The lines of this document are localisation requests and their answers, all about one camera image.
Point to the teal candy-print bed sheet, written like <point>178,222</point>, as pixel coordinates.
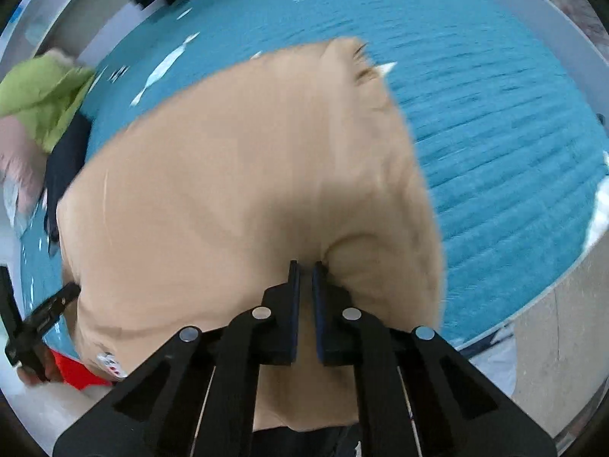
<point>476,152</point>

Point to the pink quilt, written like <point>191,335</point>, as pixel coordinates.
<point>19,157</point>

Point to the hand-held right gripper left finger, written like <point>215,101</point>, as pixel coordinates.
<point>294,314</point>

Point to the tan snap-button jacket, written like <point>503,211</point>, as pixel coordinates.
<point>238,176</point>

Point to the dark folded cloth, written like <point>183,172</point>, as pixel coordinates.
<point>69,162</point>

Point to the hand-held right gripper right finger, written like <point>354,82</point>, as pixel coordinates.
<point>318,314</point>

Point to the white bed frame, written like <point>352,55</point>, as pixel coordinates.
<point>533,14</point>

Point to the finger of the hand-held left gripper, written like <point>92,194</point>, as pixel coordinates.
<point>57,305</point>

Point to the green quilt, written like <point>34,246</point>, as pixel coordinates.
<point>43,100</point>

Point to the person's left hand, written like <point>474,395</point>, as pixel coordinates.
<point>53,365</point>

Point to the white pillow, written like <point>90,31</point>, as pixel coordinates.
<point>16,209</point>

